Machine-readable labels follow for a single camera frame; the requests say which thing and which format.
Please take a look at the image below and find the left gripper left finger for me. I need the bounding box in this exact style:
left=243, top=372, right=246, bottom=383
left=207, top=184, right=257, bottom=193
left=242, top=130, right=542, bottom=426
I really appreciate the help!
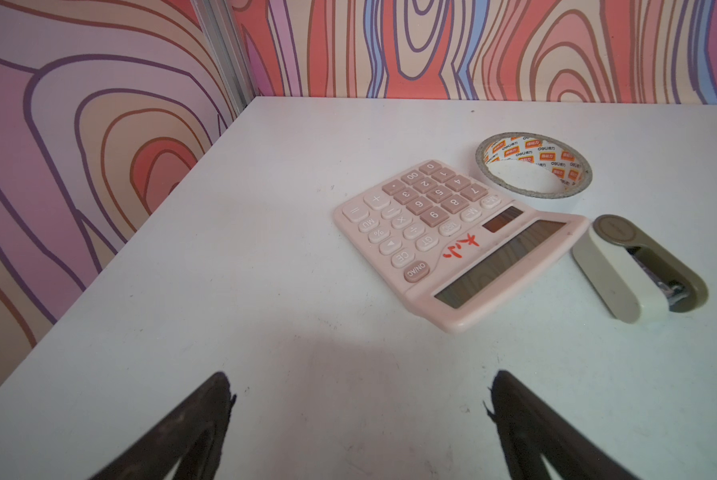
left=94, top=371, right=236, bottom=479

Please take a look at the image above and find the small grey stapler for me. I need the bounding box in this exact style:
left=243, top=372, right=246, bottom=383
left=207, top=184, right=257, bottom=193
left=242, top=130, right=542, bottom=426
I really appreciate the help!
left=571, top=214, right=709, bottom=324

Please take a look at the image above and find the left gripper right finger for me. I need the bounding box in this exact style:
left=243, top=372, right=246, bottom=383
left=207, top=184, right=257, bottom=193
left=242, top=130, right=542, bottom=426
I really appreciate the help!
left=487, top=370, right=634, bottom=479

